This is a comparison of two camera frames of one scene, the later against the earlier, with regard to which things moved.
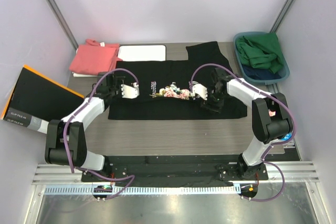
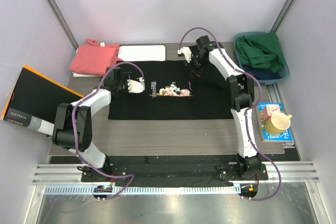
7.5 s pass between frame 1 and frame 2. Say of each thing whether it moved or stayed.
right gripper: moved
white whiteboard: stayed
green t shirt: stayed
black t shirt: stayed
